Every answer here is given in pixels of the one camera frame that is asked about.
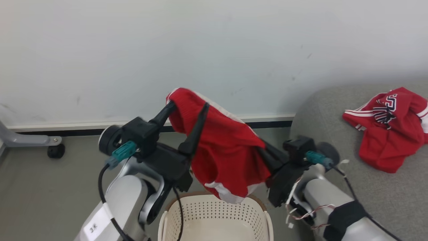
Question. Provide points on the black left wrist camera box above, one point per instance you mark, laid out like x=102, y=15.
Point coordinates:
x=140, y=134

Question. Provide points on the teal right camera connector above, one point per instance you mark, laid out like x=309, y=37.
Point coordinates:
x=317, y=157

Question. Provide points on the red jersey with dark print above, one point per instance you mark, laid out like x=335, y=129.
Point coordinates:
x=391, y=134

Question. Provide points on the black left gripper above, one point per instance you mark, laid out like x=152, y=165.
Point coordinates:
x=170, y=167

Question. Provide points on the grey fabric sofa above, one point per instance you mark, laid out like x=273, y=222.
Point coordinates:
x=384, y=201

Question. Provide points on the grey metal cart leg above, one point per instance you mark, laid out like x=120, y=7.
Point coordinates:
x=23, y=139

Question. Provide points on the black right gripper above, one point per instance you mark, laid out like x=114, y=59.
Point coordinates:
x=284, y=182

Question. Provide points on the black caster wheel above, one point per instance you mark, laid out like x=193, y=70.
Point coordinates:
x=56, y=151

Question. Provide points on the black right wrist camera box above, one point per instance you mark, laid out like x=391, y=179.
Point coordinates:
x=299, y=149

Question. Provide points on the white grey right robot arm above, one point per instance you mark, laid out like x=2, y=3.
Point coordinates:
x=321, y=194

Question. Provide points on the teal camera connector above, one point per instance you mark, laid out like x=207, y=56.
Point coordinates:
x=317, y=157
x=122, y=152

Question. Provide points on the white baseboard with black strip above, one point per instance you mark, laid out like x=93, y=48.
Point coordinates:
x=83, y=129

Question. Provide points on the cream perforated laundry basket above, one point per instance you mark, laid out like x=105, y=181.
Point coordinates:
x=214, y=221

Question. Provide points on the red shorts with white trim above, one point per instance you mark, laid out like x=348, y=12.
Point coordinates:
x=227, y=147

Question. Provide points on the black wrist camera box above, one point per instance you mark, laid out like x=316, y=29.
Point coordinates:
x=299, y=149
x=140, y=134

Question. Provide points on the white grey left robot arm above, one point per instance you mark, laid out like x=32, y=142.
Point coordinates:
x=125, y=197

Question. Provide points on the teal left camera connector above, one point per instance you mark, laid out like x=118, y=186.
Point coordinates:
x=122, y=152

